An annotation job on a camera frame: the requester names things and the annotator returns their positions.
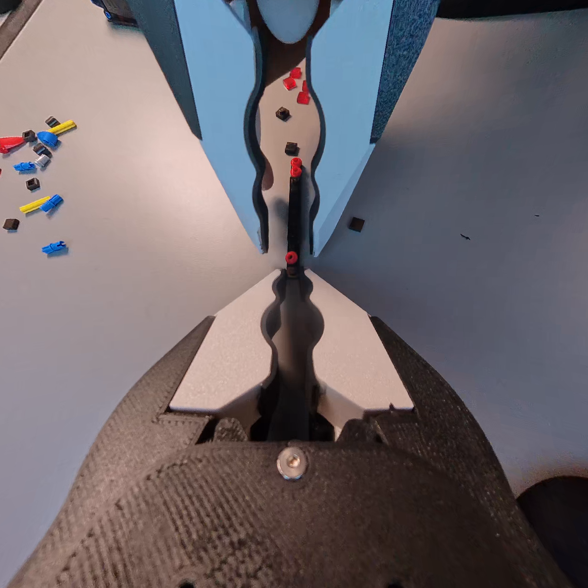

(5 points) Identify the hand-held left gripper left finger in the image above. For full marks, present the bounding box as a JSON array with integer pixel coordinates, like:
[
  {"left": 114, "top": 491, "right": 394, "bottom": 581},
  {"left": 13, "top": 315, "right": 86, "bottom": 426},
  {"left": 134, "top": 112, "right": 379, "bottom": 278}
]
[{"left": 168, "top": 268, "right": 283, "bottom": 436}]

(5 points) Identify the black chair seat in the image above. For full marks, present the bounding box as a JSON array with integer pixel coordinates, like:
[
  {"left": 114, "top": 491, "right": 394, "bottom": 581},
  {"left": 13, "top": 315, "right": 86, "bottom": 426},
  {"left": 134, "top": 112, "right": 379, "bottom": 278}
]
[{"left": 517, "top": 475, "right": 588, "bottom": 588}]

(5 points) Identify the black chair armrest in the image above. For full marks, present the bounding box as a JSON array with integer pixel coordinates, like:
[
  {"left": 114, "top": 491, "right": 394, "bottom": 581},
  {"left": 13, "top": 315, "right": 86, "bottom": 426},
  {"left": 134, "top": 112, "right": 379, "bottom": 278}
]
[{"left": 434, "top": 0, "right": 588, "bottom": 20}]

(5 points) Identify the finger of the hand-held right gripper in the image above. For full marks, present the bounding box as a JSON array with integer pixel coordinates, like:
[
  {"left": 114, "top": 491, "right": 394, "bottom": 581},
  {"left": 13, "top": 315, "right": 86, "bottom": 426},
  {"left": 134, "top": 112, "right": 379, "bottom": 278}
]
[
  {"left": 305, "top": 0, "right": 397, "bottom": 258},
  {"left": 173, "top": 0, "right": 271, "bottom": 255}
]

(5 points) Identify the red black lego car model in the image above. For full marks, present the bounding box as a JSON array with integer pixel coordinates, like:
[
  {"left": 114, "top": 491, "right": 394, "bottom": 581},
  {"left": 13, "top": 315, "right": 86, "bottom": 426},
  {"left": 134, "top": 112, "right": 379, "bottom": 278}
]
[{"left": 89, "top": 0, "right": 138, "bottom": 26}]

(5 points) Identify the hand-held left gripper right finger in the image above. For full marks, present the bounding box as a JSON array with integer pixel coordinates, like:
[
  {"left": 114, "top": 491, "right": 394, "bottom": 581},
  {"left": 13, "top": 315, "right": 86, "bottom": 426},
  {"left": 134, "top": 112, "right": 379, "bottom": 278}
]
[{"left": 300, "top": 267, "right": 415, "bottom": 441}]

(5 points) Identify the long black lego plate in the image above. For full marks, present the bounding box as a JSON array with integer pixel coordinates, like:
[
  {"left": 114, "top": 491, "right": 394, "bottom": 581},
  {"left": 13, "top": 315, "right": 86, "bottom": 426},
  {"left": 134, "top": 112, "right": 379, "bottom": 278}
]
[{"left": 286, "top": 177, "right": 304, "bottom": 282}]

